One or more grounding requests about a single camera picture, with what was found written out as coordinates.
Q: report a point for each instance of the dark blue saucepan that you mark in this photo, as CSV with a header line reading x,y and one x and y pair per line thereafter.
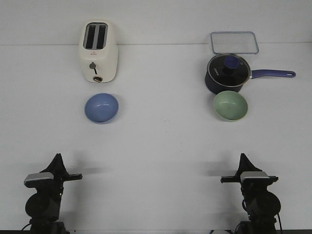
x,y
217,88

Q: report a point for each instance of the glass pot lid blue knob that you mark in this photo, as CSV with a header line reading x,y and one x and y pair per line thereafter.
x,y
229,70

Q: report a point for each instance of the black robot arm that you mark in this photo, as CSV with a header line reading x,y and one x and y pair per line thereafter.
x,y
261,205
44,206

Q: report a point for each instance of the green bowl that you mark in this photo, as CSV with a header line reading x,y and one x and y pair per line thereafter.
x,y
230,106

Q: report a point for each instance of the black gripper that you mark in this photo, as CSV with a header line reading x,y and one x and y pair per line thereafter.
x,y
245,165
56,176

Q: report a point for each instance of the cream two-slot toaster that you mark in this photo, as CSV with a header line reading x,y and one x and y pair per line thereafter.
x,y
98,51

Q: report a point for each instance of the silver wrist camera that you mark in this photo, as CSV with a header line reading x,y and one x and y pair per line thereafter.
x,y
32,179
257,177

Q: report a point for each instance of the blue bowl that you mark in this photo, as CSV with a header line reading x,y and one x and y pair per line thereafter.
x,y
101,108

